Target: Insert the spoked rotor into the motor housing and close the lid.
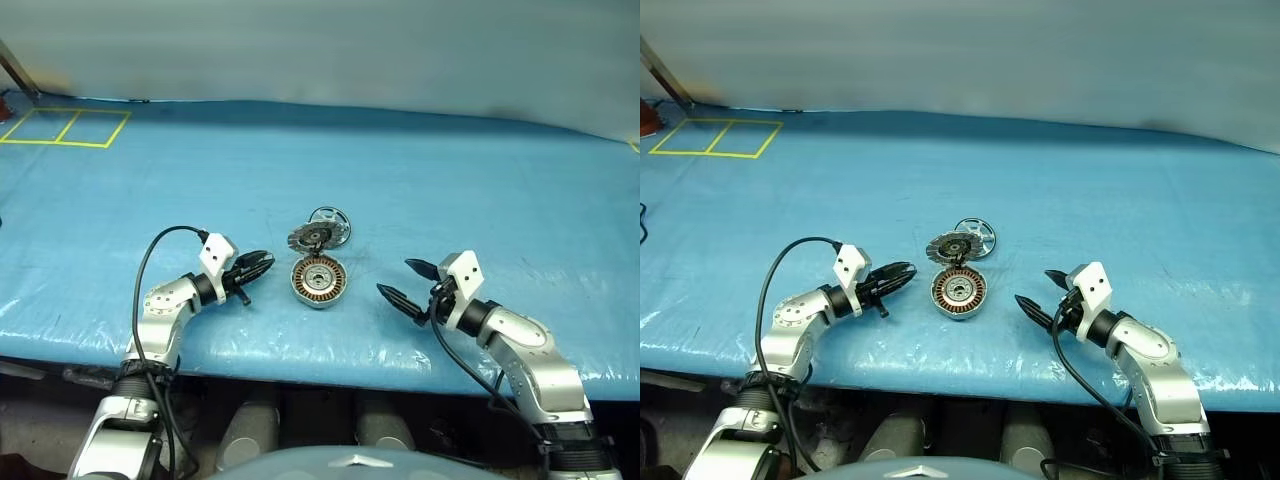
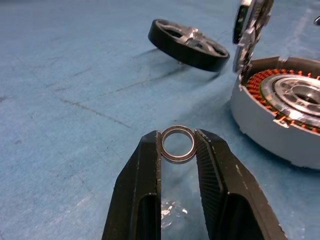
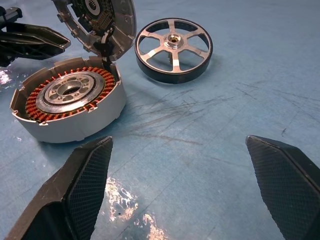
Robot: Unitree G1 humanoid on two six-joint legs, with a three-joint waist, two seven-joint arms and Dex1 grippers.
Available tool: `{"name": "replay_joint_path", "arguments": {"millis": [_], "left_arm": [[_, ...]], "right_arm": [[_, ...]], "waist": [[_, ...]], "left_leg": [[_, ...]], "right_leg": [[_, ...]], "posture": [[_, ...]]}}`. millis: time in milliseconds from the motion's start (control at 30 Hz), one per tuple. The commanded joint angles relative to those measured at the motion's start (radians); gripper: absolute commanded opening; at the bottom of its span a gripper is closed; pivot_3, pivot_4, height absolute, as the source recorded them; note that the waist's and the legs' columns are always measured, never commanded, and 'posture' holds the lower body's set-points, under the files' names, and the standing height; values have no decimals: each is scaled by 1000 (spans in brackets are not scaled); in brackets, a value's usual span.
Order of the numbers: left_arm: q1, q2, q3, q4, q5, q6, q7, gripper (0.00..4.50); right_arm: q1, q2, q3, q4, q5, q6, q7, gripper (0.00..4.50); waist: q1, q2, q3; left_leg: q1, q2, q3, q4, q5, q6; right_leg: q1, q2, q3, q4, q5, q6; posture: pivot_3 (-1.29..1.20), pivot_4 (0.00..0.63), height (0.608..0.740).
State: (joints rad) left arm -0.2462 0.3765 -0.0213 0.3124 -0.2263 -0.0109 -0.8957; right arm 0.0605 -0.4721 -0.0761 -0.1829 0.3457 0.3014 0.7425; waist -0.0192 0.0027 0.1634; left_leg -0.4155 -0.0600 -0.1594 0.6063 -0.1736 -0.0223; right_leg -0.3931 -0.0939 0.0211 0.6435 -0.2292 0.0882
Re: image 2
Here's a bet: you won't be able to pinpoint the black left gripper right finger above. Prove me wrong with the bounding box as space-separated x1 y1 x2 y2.
194 128 289 240

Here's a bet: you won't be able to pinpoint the round white metal flange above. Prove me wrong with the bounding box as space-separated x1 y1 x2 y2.
232 0 275 74

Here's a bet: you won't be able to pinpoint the grey motor housing copper windings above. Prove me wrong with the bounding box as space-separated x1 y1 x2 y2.
229 56 320 171

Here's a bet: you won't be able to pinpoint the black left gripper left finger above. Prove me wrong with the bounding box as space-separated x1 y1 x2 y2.
101 129 163 240

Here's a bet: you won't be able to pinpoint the blue table cover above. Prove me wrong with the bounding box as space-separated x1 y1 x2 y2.
0 0 320 240

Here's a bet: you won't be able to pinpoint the black spoked rotor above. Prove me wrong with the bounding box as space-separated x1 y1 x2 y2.
147 18 231 73

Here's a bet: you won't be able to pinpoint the small silver bearing ring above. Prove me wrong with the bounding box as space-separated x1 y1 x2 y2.
160 125 196 165

